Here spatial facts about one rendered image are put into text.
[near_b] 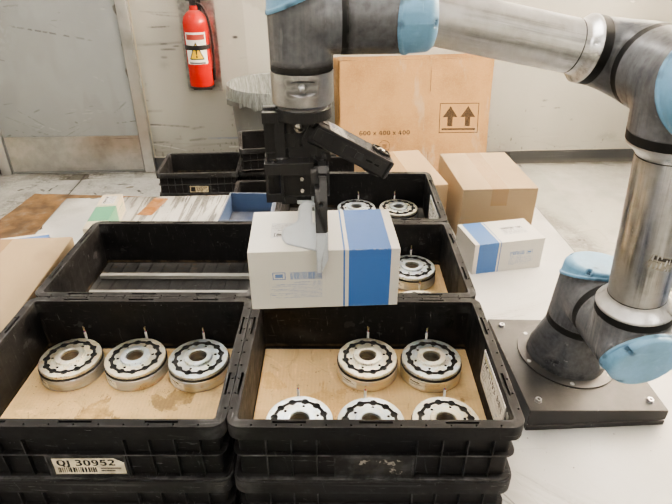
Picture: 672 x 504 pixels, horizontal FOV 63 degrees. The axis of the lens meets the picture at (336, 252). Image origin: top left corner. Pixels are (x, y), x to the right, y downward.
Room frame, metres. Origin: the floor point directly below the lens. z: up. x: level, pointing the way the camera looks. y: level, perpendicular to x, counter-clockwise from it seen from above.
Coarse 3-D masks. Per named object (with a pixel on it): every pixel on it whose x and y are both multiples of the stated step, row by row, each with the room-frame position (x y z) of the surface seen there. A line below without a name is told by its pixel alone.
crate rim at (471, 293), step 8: (400, 224) 1.09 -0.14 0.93; (408, 224) 1.09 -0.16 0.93; (416, 224) 1.09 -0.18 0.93; (424, 224) 1.09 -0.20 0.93; (432, 224) 1.09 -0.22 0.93; (440, 224) 1.09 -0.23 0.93; (448, 224) 1.09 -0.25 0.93; (448, 232) 1.05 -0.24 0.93; (448, 240) 1.03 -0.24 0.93; (456, 248) 0.98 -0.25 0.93; (456, 256) 0.95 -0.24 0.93; (464, 264) 0.92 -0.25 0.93; (464, 272) 0.90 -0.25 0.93; (464, 280) 0.86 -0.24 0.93; (472, 288) 0.84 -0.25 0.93; (400, 296) 0.81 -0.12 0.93; (408, 296) 0.81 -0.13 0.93; (416, 296) 0.81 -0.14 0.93; (424, 296) 0.81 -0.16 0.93; (432, 296) 0.81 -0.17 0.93; (440, 296) 0.81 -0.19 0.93; (448, 296) 0.81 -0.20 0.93; (456, 296) 0.81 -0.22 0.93; (464, 296) 0.81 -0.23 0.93; (472, 296) 0.81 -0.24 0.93
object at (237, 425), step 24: (480, 312) 0.76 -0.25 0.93; (240, 360) 0.64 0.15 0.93; (240, 384) 0.60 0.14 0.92; (504, 384) 0.60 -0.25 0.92; (240, 432) 0.51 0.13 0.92; (264, 432) 0.51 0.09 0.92; (288, 432) 0.51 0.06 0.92; (312, 432) 0.51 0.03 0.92; (336, 432) 0.51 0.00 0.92; (360, 432) 0.51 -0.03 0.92; (384, 432) 0.51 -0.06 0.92; (408, 432) 0.51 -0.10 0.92; (432, 432) 0.51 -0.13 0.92; (456, 432) 0.51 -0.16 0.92; (480, 432) 0.51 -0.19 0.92; (504, 432) 0.51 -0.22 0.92
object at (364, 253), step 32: (256, 224) 0.69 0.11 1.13; (288, 224) 0.69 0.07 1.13; (352, 224) 0.69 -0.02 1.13; (384, 224) 0.69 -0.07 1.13; (256, 256) 0.61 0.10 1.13; (288, 256) 0.62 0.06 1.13; (352, 256) 0.62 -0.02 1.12; (384, 256) 0.62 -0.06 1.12; (256, 288) 0.61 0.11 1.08; (288, 288) 0.62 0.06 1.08; (320, 288) 0.62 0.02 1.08; (352, 288) 0.62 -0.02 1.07; (384, 288) 0.62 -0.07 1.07
